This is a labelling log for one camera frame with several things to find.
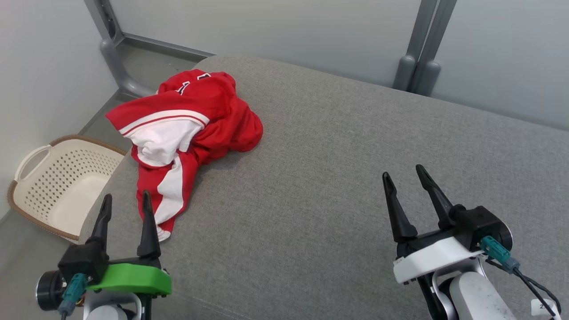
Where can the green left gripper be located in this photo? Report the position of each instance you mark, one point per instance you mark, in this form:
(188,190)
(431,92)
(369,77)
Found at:
(133,280)

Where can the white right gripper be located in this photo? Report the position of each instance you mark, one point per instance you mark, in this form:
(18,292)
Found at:
(431,260)

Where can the red Bulls jersey white sleeves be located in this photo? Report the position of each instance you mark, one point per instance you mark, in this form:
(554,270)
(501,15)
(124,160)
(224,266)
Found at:
(222,115)

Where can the cream perforated laundry basket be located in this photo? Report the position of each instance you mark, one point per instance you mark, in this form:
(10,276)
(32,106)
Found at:
(66,195)

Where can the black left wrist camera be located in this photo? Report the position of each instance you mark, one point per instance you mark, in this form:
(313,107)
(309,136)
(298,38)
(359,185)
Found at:
(82,262)

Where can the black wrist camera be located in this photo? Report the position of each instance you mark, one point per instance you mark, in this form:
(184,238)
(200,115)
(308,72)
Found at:
(82,262)
(480,222)

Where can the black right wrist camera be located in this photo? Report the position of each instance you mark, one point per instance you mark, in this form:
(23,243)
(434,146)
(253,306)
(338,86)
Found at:
(480,222)

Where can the grey straight partition post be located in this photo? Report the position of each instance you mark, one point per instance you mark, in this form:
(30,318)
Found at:
(429,78)
(405,71)

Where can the grey curved-foot partition post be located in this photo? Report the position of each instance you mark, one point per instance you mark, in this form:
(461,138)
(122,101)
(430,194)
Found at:
(113,58)

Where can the grey partition floor rail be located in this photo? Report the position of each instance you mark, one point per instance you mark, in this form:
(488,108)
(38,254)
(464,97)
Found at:
(169,46)

